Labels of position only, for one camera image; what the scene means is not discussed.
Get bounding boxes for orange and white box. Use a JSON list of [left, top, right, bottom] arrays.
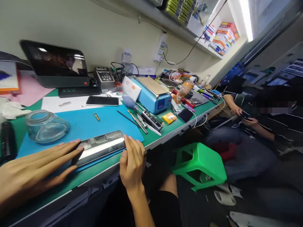
[[0, 60, 21, 96]]

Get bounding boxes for black smartphone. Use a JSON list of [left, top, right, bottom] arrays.
[[86, 95, 120, 107]]

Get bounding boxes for white box with orange logo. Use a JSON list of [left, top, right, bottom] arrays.
[[121, 75, 142, 103]]

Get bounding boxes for white crumpled cloth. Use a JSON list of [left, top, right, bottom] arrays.
[[0, 96, 33, 120]]

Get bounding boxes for white wall shelf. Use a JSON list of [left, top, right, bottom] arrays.
[[94, 0, 240, 60]]

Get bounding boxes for pile of phone parts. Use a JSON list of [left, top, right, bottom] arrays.
[[160, 68, 197, 88]]

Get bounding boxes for white wall power strip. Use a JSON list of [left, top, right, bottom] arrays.
[[153, 33, 169, 63]]

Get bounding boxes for thin black brush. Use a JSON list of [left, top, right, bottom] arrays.
[[116, 110, 140, 128]]

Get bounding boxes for green table mat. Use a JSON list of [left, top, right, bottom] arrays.
[[0, 88, 225, 226]]

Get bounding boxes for black flat case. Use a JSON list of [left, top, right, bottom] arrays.
[[183, 94, 210, 110]]

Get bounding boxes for orange drink bottle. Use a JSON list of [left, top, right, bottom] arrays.
[[176, 79, 195, 105]]

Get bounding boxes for white slipper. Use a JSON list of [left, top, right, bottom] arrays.
[[213, 189, 237, 207]]

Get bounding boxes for black display monitor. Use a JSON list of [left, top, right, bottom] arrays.
[[20, 39, 91, 89]]

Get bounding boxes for white tube light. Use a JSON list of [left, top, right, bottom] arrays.
[[238, 0, 254, 43]]

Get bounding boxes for pink paper sheet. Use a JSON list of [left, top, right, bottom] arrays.
[[9, 75, 56, 107]]

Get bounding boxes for clear plastic bottle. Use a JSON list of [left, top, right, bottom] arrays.
[[122, 49, 133, 72]]

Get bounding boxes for grey rubber dust blower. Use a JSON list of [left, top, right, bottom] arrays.
[[122, 95, 139, 111]]

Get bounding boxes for black flat base unit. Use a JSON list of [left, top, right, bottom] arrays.
[[58, 86, 102, 98]]

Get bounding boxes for yellow small box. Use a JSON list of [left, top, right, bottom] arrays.
[[162, 112, 177, 125]]

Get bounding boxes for pile of colourful hand tools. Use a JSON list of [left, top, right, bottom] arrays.
[[196, 87, 224, 105]]

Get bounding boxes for white paper sheet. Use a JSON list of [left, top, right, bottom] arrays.
[[40, 95, 124, 114]]

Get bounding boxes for blue work mat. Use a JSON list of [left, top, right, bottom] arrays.
[[15, 103, 145, 176]]

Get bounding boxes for stack of colourful boxes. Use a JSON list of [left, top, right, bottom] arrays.
[[211, 21, 240, 57]]

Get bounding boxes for black hanging cable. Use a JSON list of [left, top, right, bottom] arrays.
[[165, 0, 228, 66]]

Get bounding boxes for white charging cable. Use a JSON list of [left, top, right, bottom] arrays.
[[189, 94, 225, 130]]

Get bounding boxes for dark smartphone with cable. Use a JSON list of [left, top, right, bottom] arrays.
[[177, 108, 195, 123]]

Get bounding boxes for bunch of metal tweezers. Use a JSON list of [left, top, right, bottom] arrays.
[[127, 109, 162, 137]]

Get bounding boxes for black handheld device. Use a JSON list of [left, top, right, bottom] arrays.
[[141, 111, 164, 131]]

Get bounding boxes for grey soldering station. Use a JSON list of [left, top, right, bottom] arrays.
[[93, 66, 116, 93]]

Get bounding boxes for green plastic stool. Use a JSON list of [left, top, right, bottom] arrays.
[[172, 142, 228, 192]]

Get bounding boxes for person's legs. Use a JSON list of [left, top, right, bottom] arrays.
[[132, 172, 182, 227]]

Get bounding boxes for person's right hand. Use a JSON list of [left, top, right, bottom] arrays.
[[119, 135, 147, 190]]

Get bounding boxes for blue heating plate machine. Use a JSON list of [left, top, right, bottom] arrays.
[[132, 75, 173, 115]]

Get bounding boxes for black cylinder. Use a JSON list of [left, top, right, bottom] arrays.
[[0, 121, 17, 164]]

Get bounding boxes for clear glass jar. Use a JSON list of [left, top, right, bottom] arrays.
[[25, 109, 71, 145]]

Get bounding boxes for person's left hand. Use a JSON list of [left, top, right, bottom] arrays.
[[0, 139, 85, 212]]

